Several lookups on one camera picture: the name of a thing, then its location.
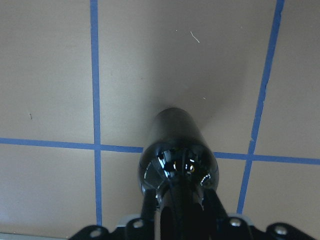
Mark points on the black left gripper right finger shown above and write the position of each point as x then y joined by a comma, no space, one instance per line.
213,208

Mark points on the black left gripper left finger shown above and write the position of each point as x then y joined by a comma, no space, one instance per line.
149,205

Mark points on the dark glass wine bottle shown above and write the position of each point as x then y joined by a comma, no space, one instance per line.
179,166

